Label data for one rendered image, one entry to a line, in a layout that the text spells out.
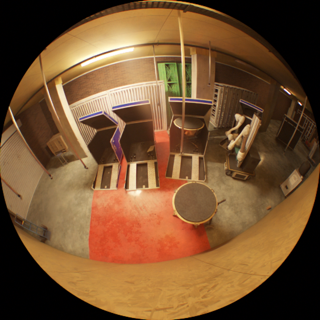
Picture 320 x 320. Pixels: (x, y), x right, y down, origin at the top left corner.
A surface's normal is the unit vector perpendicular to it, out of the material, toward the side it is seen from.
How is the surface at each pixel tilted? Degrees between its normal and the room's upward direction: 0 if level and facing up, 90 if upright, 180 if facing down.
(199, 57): 90
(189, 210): 0
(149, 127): 90
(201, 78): 90
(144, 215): 0
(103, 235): 0
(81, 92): 90
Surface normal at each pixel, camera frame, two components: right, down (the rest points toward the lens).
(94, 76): 0.17, 0.69
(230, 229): -0.07, -0.70
